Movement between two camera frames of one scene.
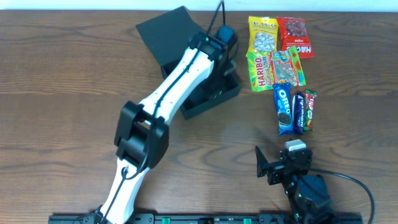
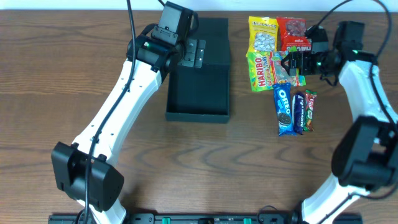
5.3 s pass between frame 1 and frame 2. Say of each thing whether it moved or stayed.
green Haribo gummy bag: stayed
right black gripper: moved
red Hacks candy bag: stayed
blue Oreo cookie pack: stayed
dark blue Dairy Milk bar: stayed
